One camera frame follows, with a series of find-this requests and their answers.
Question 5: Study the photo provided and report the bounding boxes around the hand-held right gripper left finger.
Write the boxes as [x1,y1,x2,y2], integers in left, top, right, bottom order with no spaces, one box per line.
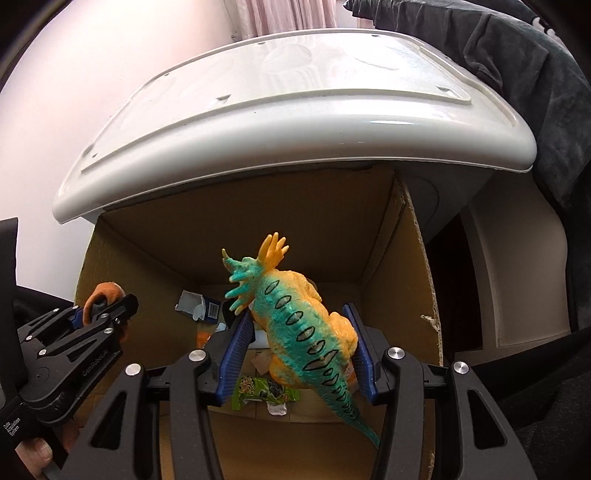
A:
[60,307,257,480]

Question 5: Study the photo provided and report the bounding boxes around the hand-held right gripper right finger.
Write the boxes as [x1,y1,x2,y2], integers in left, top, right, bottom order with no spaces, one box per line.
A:
[342,302,539,480]

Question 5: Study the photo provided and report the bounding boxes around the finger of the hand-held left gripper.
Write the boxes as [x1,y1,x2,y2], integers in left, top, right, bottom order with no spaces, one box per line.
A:
[34,295,139,358]
[18,304,84,342]

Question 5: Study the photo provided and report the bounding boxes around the orange brown scrap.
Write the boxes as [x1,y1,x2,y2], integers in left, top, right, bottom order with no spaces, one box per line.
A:
[83,281,132,344]

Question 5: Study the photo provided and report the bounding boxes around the orange plastic bag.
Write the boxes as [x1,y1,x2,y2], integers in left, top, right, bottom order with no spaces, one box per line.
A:
[196,323,218,349]

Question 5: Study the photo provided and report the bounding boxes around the green snack packet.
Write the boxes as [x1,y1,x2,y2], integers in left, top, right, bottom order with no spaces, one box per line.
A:
[231,375,301,411]

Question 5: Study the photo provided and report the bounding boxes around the orange and teal toy dinosaur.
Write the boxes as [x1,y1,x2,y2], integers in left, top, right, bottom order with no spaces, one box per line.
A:
[222,233,382,448]

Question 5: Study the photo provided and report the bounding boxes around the cardboard box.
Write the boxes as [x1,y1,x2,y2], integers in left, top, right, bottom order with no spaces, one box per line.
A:
[74,166,444,480]

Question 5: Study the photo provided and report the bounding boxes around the person's left hand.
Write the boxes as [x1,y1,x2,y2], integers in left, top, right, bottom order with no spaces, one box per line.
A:
[16,418,81,480]

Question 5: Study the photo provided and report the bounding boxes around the white furniture panel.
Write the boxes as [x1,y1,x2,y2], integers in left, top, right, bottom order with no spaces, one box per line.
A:
[462,185,571,352]

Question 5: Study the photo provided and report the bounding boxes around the white plastic lid tray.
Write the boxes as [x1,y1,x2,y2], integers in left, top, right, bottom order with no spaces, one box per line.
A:
[52,28,539,245]

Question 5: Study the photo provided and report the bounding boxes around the dark cloth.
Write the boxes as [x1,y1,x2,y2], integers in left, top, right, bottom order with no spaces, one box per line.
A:
[344,0,591,222]

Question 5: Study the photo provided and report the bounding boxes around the pink curtain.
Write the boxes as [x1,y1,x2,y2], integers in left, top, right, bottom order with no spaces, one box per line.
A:
[226,0,352,42]

